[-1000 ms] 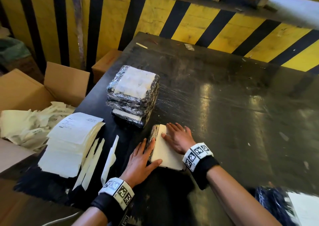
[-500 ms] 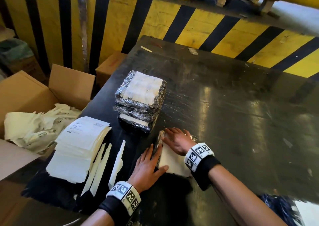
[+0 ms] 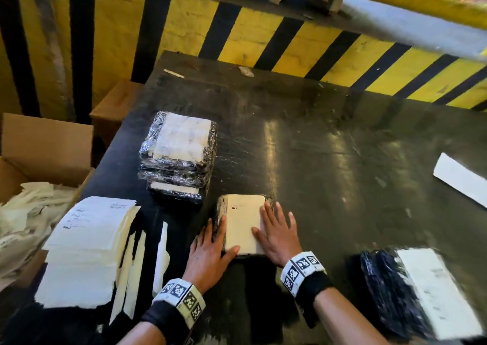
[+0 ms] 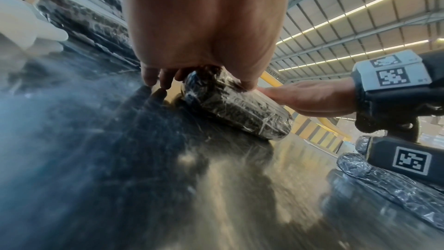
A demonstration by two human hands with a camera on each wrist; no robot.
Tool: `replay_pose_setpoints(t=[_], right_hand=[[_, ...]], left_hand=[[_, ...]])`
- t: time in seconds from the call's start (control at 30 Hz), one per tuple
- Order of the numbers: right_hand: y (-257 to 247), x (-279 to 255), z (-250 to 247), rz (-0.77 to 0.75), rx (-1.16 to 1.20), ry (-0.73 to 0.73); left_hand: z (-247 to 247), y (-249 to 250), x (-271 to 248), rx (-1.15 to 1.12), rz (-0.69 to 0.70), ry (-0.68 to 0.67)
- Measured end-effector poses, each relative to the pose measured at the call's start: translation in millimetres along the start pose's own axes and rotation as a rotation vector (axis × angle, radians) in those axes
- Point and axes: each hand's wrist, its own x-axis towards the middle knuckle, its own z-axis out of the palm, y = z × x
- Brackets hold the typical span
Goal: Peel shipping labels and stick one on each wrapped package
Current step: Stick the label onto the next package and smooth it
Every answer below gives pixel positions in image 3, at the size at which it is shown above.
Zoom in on person's right hand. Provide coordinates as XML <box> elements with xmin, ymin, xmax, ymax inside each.
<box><xmin>251</xmin><ymin>201</ymin><xmax>303</xmax><ymax>267</ymax></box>

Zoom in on open brown cardboard box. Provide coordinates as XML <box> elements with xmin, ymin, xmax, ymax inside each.
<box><xmin>0</xmin><ymin>112</ymin><xmax>95</xmax><ymax>288</ymax></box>

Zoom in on person's left hand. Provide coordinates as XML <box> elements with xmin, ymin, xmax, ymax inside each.
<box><xmin>183</xmin><ymin>215</ymin><xmax>241</xmax><ymax>295</ymax></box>

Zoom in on black wristband with white markers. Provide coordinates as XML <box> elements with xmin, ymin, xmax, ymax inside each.
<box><xmin>141</xmin><ymin>278</ymin><xmax>206</xmax><ymax>345</ymax></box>
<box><xmin>280</xmin><ymin>251</ymin><xmax>335</xmax><ymax>328</ymax></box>

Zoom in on small brown cardboard box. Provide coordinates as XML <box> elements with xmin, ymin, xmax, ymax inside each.
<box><xmin>89</xmin><ymin>78</ymin><xmax>145</xmax><ymax>148</ymax></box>

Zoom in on stack black packets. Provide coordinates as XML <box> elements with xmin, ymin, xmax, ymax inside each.
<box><xmin>137</xmin><ymin>111</ymin><xmax>218</xmax><ymax>205</ymax></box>

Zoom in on person's left forearm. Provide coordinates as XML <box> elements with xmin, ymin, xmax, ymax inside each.
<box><xmin>118</xmin><ymin>322</ymin><xmax>166</xmax><ymax>345</ymax></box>

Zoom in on pile of crumpled backing paper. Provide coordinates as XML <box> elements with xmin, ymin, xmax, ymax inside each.
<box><xmin>0</xmin><ymin>182</ymin><xmax>79</xmax><ymax>281</ymax></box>

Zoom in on person's right forearm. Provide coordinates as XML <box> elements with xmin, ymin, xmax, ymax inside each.
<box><xmin>314</xmin><ymin>287</ymin><xmax>389</xmax><ymax>345</ymax></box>

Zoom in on stack of white labels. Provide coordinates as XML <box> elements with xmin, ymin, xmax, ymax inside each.
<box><xmin>34</xmin><ymin>195</ymin><xmax>142</xmax><ymax>310</ymax></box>

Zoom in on white paper sheet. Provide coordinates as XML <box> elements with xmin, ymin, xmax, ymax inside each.
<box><xmin>433</xmin><ymin>152</ymin><xmax>487</xmax><ymax>209</ymax></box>

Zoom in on yellow black striped barrier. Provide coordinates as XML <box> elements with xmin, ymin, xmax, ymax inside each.
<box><xmin>0</xmin><ymin>0</ymin><xmax>487</xmax><ymax>125</ymax></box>

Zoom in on white backing paper strip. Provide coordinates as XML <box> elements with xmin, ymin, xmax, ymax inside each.
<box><xmin>123</xmin><ymin>229</ymin><xmax>147</xmax><ymax>319</ymax></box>
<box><xmin>152</xmin><ymin>221</ymin><xmax>171</xmax><ymax>298</ymax></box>
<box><xmin>109</xmin><ymin>232</ymin><xmax>136</xmax><ymax>325</ymax></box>

